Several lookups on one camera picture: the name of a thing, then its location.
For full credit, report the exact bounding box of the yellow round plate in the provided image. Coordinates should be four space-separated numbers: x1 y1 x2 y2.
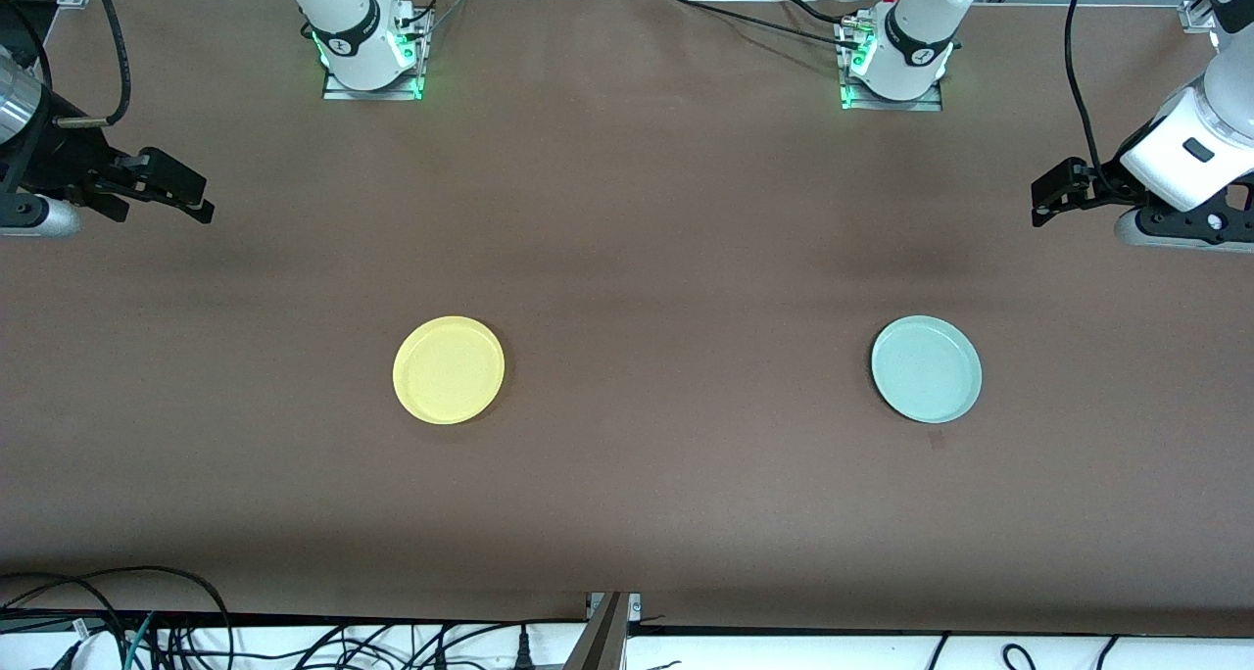
393 315 506 425

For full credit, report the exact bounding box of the black looping cable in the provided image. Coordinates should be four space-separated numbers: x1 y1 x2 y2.
0 565 234 670

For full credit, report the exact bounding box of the black base cable bundle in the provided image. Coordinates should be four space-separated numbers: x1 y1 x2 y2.
397 0 469 39

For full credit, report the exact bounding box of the white lower shelf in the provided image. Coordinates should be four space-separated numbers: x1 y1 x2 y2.
0 619 1254 670

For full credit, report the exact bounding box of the long black table cable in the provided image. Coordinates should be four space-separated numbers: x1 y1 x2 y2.
674 0 848 46

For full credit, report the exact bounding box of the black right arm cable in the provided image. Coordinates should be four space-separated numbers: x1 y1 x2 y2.
54 0 133 127

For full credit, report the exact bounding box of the green cable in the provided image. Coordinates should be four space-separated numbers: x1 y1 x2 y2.
122 611 160 670

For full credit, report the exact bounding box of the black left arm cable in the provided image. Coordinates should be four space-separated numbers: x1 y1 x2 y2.
1066 0 1128 196

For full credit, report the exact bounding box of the brown table cover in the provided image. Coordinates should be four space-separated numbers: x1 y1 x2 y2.
0 0 1254 624

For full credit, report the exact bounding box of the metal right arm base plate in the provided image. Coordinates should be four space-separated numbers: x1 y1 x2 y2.
321 4 432 101

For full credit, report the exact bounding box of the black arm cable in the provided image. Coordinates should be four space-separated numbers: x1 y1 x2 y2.
54 0 133 127
1066 0 1128 196

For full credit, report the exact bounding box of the pale green round plate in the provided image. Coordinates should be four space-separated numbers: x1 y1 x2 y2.
871 315 983 424

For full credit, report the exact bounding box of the aluminium frame post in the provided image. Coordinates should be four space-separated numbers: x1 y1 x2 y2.
563 592 643 670

